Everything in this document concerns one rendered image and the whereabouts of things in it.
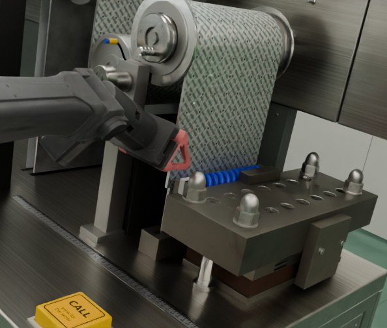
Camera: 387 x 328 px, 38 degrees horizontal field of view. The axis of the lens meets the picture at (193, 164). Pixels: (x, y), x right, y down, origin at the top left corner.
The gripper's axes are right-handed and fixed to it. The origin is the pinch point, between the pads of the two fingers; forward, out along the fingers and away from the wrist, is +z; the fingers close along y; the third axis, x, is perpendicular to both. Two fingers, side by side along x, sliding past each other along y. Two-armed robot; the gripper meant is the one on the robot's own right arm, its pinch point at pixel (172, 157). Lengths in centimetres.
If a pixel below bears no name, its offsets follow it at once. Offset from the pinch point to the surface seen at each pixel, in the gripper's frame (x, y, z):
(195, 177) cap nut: -1.6, 7.4, -1.8
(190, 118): 6.7, 0.4, -1.6
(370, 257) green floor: 36, -51, 264
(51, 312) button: -26.4, 8.4, -15.0
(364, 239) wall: 47, -65, 280
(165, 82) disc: 9.3, -3.3, -6.8
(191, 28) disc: 16.9, 0.1, -11.5
